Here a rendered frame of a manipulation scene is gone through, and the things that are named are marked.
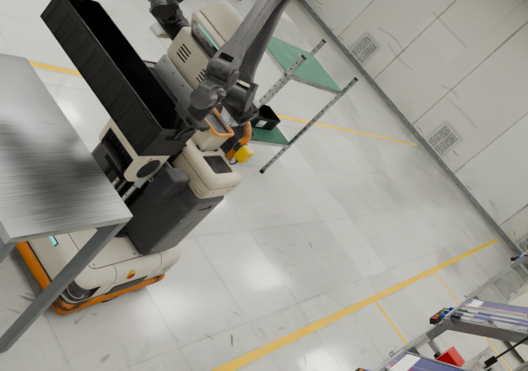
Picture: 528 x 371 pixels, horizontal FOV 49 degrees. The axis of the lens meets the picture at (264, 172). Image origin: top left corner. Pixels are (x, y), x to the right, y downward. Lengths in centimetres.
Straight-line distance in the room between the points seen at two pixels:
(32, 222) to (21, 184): 13
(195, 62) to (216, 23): 17
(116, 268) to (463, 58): 941
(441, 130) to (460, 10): 220
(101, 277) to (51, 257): 21
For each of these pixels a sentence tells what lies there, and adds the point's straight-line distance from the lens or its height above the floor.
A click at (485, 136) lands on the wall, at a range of 1095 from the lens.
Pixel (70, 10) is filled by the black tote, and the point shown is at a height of 112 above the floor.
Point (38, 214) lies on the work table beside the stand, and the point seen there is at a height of 80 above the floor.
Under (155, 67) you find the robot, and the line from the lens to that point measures 213.
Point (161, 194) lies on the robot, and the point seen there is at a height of 67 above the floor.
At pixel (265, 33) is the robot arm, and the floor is 144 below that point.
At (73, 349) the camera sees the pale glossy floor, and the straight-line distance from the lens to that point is 254.
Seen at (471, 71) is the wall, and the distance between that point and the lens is 1115.
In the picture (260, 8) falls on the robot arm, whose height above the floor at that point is 151.
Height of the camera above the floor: 185
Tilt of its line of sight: 23 degrees down
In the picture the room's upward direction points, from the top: 46 degrees clockwise
